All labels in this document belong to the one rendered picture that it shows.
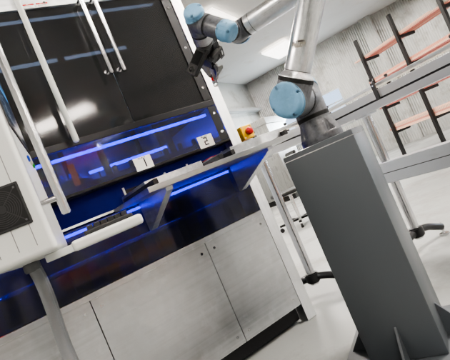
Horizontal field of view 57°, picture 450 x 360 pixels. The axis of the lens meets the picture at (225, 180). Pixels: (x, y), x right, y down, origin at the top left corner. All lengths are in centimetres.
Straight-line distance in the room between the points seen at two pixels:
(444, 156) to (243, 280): 115
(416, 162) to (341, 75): 919
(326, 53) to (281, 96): 1028
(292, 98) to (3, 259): 93
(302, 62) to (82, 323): 125
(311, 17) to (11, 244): 106
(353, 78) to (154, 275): 1003
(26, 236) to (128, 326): 75
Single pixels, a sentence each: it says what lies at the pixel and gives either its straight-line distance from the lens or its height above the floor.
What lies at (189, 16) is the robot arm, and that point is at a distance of 154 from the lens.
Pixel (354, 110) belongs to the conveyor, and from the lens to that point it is 249.
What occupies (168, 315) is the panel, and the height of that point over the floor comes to 38.
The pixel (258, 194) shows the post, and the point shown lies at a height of 67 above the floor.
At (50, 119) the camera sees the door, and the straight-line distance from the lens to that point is 187.
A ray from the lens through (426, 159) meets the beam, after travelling 236.
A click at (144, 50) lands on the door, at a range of 211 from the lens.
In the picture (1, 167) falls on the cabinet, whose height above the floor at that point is 105.
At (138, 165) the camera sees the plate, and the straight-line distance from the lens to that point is 187.
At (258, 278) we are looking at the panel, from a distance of 205.
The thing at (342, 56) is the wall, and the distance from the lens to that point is 1153.
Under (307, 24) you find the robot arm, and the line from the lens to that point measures 137.
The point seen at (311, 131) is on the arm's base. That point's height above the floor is 83.
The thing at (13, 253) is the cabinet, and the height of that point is 83.
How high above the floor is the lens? 77
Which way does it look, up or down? 1 degrees up
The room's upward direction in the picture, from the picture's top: 23 degrees counter-clockwise
